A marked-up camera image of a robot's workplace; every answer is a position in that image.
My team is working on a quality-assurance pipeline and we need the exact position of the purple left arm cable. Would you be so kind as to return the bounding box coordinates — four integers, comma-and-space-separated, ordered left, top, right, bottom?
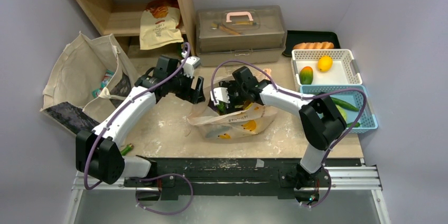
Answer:
83, 42, 191, 191

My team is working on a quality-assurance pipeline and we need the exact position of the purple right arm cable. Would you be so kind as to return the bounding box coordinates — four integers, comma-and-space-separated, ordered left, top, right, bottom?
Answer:
210, 60, 368, 162

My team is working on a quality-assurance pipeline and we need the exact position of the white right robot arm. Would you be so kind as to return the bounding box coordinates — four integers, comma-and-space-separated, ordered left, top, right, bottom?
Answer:
232, 66, 347, 185

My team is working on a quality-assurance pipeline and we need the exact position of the napa cabbage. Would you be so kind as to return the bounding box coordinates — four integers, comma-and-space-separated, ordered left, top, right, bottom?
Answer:
216, 101, 227, 115

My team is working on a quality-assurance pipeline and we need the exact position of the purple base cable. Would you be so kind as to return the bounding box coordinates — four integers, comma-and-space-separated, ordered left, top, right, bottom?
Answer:
135, 171, 194, 216

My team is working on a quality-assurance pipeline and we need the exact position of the round green cabbage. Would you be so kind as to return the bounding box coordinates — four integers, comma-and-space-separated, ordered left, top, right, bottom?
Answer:
336, 105, 348, 122

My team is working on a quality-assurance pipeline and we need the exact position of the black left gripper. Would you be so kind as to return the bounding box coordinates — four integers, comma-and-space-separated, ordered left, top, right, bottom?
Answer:
167, 68, 204, 104

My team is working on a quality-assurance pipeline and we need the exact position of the small green vegetable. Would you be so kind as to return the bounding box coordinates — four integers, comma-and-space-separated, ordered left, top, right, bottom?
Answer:
120, 144, 134, 156

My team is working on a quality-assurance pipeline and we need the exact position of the grey plastic toolbox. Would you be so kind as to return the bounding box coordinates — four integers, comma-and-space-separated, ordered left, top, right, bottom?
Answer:
196, 5, 287, 67

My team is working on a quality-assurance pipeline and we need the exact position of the white plastic basket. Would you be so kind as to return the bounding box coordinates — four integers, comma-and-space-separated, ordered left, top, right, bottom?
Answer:
291, 49, 363, 88

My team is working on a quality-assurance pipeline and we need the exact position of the beige canvas tote bag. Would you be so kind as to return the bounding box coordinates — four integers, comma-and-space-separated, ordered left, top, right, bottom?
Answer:
40, 33, 139, 134

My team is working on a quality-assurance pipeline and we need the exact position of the green glass bottle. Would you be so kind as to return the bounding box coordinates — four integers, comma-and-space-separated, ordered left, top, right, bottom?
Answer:
179, 42, 191, 59

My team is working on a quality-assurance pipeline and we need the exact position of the black mounting rail base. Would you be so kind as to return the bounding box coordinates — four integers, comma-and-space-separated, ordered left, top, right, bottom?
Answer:
124, 158, 361, 203

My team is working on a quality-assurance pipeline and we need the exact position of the yellow mango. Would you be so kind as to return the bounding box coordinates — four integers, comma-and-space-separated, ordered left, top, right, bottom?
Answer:
317, 56, 333, 72

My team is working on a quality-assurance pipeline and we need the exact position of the translucent banana print plastic bag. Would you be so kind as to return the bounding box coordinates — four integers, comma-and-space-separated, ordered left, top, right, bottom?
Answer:
187, 83, 278, 140

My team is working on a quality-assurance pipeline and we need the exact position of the small green pepper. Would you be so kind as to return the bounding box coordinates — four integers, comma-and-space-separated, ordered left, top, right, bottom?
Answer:
347, 122, 361, 128

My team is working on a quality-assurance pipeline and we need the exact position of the snack packet in tote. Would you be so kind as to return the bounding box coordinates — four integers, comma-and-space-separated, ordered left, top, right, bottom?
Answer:
91, 69, 115, 98

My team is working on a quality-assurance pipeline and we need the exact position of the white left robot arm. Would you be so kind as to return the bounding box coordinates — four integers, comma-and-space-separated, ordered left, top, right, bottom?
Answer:
76, 56, 205, 186

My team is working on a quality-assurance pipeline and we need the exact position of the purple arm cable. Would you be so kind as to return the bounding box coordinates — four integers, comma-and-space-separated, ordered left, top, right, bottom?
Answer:
210, 60, 368, 162
83, 42, 191, 191

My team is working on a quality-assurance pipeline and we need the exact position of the bread loaf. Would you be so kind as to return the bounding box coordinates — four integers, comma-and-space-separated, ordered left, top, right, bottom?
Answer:
292, 42, 334, 50

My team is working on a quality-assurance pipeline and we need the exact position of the bread paper bag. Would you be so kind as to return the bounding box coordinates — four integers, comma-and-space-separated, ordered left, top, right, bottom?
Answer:
139, 0, 183, 50

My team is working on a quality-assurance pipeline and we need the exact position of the red green mango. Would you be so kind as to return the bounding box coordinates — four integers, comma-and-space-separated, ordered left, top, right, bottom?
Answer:
298, 66, 314, 85

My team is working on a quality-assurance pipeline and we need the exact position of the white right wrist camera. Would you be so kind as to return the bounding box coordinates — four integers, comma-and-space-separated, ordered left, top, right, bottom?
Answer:
210, 87, 230, 106

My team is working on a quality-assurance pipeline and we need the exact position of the black tray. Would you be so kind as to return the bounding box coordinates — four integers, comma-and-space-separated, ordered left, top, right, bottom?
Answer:
282, 30, 341, 58

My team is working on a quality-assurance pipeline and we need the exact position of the green cucumber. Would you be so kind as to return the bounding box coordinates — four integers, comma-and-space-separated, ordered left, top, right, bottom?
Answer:
331, 97, 359, 112

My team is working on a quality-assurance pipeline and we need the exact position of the blue plastic basket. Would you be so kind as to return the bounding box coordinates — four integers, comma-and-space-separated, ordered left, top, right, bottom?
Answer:
300, 85, 378, 134

